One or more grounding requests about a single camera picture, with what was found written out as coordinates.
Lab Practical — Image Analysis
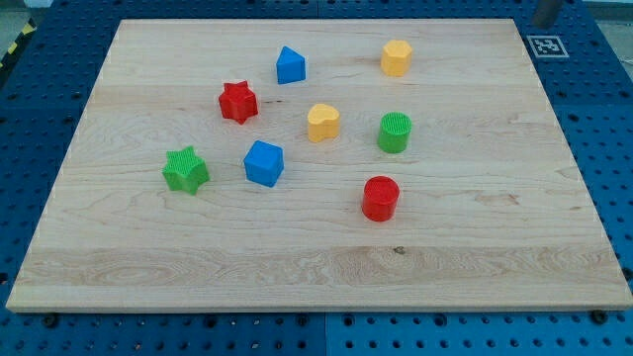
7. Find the blue cube block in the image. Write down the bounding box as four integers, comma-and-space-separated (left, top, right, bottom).
243, 140, 284, 187

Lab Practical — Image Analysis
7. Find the light wooden board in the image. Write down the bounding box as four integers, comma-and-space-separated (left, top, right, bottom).
7, 19, 632, 313

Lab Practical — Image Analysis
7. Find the yellow heart block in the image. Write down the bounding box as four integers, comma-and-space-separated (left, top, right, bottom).
308, 103, 340, 142

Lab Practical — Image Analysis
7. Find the red cylinder block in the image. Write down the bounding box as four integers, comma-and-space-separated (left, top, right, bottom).
361, 176, 400, 222

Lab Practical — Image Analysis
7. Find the green cylinder block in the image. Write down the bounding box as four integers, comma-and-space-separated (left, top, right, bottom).
377, 112, 412, 153

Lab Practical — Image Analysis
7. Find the red star block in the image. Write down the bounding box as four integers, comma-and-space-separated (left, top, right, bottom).
219, 80, 258, 125

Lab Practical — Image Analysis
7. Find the blue triangle block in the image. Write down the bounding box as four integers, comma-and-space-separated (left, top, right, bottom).
276, 46, 307, 84

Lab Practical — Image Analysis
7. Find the green star block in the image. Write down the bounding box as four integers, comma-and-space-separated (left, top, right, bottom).
162, 145, 211, 195

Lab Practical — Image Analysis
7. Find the yellow hexagon block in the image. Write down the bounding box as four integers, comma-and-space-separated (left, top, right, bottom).
380, 40, 413, 77

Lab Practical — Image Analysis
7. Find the white fiducial marker tag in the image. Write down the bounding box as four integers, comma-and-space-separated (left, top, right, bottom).
527, 35, 569, 58

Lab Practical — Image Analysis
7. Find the grey cylindrical robot tool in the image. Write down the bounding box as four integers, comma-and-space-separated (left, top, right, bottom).
531, 0, 564, 30

